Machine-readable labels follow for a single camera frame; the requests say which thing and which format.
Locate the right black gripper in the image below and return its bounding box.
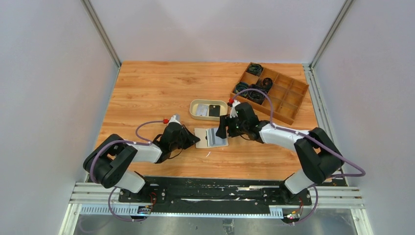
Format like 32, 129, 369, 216
216, 114, 248, 139

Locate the white leather card holder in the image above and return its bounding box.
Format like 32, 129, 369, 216
194, 128, 229, 149

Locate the grey VIP card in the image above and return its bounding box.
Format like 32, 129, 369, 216
206, 128, 228, 147

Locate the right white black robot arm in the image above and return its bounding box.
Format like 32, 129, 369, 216
216, 102, 344, 205

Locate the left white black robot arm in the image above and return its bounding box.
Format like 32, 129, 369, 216
83, 122, 200, 202

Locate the black card in tray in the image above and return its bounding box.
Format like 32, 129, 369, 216
208, 105, 221, 117

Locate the beige oval tray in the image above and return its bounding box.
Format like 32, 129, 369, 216
189, 99, 228, 121

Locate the blue coiled belt left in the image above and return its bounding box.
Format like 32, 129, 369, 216
233, 82, 249, 98

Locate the dark coiled belt front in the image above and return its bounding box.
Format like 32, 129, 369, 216
248, 84, 268, 105

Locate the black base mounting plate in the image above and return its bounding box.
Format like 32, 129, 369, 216
116, 177, 312, 214

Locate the black coiled belt middle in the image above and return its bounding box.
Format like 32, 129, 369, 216
261, 77, 273, 92

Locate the black coiled belt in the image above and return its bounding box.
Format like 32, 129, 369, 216
246, 63, 263, 77
261, 77, 273, 92

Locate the black coiled belt top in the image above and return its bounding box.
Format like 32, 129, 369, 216
246, 63, 263, 77

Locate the brown wooden compartment box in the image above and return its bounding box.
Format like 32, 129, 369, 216
230, 63, 309, 125

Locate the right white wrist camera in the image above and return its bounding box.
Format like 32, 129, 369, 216
229, 99, 240, 118

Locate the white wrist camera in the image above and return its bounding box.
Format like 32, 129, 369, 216
168, 114, 181, 125
229, 99, 240, 118

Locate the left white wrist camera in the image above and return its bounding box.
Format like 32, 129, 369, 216
168, 114, 181, 125

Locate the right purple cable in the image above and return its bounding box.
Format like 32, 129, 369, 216
228, 88, 367, 224

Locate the aluminium front rail frame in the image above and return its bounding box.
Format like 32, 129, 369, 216
60, 183, 373, 235

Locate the left corner aluminium post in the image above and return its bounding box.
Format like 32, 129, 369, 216
80, 0, 122, 69

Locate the corner aluminium post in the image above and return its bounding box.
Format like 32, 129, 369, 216
80, 0, 122, 69
309, 0, 354, 70

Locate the right corner aluminium post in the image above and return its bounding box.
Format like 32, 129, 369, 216
309, 0, 354, 70

